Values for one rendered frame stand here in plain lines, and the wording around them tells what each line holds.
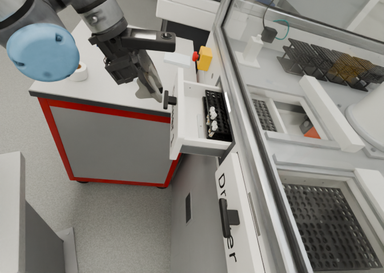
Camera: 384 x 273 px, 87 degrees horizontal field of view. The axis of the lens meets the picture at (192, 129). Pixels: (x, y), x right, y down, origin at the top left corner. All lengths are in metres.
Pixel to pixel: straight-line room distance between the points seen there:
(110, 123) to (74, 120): 0.13
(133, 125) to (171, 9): 0.73
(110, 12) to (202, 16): 0.92
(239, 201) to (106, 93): 0.58
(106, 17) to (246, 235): 0.48
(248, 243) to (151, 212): 0.99
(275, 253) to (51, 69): 0.41
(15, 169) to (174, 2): 1.05
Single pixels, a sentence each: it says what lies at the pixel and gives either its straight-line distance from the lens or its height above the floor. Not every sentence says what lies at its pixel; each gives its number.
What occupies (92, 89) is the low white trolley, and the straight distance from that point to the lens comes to 0.81.
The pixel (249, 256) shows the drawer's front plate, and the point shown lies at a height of 0.92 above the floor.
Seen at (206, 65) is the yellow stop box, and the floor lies 0.87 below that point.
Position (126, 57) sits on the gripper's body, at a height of 1.03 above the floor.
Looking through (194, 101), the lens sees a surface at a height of 0.84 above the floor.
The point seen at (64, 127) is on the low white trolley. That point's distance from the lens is 0.95.
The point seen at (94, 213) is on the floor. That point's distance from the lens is 1.36.
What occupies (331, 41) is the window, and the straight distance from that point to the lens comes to 0.37.
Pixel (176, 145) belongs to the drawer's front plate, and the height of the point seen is 0.89.
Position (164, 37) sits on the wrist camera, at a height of 1.08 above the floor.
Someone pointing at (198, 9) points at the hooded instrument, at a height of 0.90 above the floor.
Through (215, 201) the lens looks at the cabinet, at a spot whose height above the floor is 0.76.
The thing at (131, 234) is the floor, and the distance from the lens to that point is 1.32.
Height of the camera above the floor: 1.29
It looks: 47 degrees down
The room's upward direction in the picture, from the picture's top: 23 degrees clockwise
